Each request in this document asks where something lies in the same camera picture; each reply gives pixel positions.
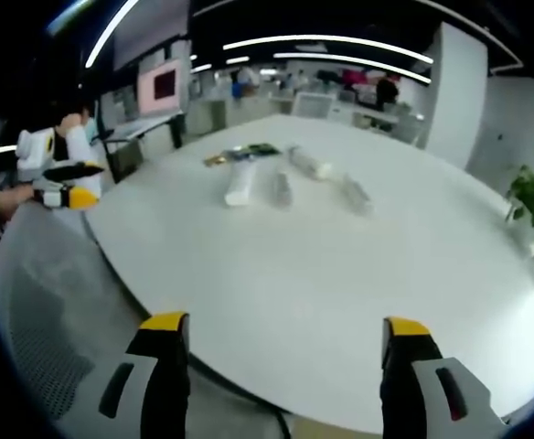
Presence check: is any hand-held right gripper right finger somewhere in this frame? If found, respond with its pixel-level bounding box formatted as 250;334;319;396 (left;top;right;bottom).
379;316;509;439

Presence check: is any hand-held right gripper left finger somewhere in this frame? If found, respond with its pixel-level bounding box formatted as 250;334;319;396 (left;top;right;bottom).
97;311;191;439

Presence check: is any green skincare packet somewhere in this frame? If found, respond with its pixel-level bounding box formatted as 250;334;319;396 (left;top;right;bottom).
247;143;281;157

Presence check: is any clear skincare bottle white cap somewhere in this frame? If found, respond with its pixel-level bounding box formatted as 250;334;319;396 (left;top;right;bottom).
286;145;333;180

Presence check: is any person's left hand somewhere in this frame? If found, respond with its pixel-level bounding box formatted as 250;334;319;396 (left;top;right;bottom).
0;187;36;221

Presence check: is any dark office chair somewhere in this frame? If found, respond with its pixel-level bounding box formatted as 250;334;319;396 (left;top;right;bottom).
103;137;145;185

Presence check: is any grey side desk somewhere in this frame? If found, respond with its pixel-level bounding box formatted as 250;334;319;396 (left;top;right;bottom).
106;111;187;152

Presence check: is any grey mesh office chair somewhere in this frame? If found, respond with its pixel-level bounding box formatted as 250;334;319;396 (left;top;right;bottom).
0;203;158;439

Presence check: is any curved ceiling light strip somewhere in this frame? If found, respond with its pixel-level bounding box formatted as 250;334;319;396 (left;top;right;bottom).
84;0;141;70

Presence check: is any white mesh chair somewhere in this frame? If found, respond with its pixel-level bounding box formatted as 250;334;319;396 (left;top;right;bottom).
291;91;333;118

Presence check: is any long ceiling light strip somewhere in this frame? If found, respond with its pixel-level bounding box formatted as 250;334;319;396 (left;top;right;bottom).
222;34;435;65
272;51;433;85

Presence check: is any pink wall screen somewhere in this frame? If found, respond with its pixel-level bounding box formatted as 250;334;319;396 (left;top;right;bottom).
136;62;182;116

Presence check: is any black cable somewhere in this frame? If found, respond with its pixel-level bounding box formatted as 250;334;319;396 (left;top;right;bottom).
270;405;293;439

